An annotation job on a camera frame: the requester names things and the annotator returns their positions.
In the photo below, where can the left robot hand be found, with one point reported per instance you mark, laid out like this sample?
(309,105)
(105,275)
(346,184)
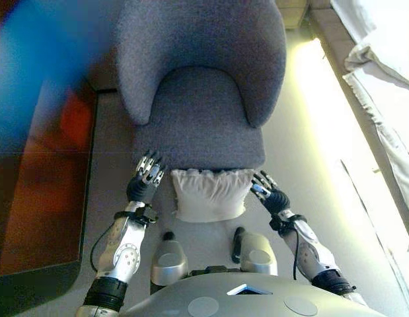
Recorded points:
(143,185)

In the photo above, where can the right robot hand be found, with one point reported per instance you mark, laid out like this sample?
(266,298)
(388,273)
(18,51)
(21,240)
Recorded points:
(273,198)

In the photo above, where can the white ruffled cushion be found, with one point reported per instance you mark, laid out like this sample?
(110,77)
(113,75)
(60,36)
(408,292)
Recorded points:
(210,195)

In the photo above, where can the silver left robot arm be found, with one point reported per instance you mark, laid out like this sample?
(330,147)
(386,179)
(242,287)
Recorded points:
(125,251)

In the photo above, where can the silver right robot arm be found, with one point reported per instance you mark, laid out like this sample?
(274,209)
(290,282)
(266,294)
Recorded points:
(313,254)

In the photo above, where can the silver right robot leg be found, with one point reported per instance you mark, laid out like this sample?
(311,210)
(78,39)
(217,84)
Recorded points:
(257,257)

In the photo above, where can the silver robot leg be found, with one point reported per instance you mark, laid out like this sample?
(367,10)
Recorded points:
(257,257)
(168,261)

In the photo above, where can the silver left robot leg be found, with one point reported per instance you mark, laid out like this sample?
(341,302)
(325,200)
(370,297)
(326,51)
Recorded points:
(168,261)

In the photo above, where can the grey fabric armchair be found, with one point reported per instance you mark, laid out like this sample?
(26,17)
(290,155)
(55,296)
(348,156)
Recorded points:
(204,109)

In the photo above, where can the grey robot torso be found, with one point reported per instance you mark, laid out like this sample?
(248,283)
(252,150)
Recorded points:
(257,303)

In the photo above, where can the bed with white sheet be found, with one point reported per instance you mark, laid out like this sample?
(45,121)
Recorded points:
(343,39)

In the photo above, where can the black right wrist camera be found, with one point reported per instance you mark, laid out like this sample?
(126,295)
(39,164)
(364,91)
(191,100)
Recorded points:
(277,223)

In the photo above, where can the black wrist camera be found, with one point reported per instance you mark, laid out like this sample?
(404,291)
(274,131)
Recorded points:
(149,214)
(277,223)

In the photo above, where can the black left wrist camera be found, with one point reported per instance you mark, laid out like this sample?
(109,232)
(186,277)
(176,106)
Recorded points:
(149,214)

